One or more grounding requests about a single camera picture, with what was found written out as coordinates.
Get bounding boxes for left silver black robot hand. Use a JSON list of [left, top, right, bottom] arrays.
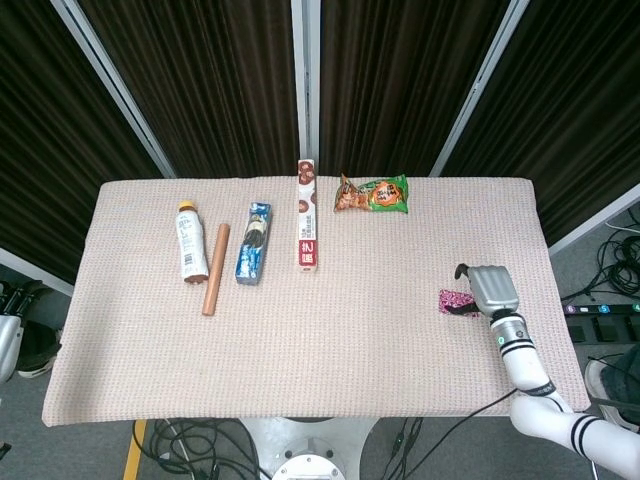
[[0, 280, 45, 382]]

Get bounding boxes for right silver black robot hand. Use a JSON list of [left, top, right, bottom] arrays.
[[443, 263, 521, 320]]

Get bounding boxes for green orange snack bag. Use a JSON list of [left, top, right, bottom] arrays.
[[333, 173, 410, 215]]

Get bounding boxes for white soled dark shoe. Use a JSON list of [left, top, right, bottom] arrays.
[[583, 344, 640, 432]]

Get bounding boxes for yellow floor tape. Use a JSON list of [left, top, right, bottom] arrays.
[[123, 419, 148, 480]]

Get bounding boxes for dark brown curtain panel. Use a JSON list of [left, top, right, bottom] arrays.
[[318, 0, 512, 177], [0, 0, 167, 284], [77, 0, 301, 179], [442, 0, 640, 247]]

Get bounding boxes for pink woven tablecloth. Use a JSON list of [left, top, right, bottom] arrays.
[[41, 175, 591, 428]]

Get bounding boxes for long white red box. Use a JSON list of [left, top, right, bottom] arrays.
[[291, 159, 320, 274]]

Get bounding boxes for white label drink bottle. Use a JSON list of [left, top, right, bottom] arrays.
[[174, 200, 210, 286]]

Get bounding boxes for wooden rolling pin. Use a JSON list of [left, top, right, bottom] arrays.
[[201, 223, 232, 317]]

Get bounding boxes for blue cookie box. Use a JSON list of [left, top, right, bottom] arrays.
[[235, 201, 273, 287]]

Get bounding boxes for white metal frame rail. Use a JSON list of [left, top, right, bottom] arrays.
[[0, 247, 75, 297], [548, 183, 640, 257]]

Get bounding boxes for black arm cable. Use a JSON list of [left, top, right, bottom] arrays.
[[414, 388, 519, 480]]

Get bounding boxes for black floor cable bundle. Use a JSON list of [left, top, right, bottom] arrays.
[[559, 207, 640, 304], [132, 418, 274, 480]]

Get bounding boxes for white metal frame post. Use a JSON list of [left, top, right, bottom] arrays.
[[49, 0, 177, 179], [291, 0, 321, 176], [429, 0, 531, 177]]

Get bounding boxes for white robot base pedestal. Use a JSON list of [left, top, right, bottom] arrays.
[[239, 417, 376, 480]]

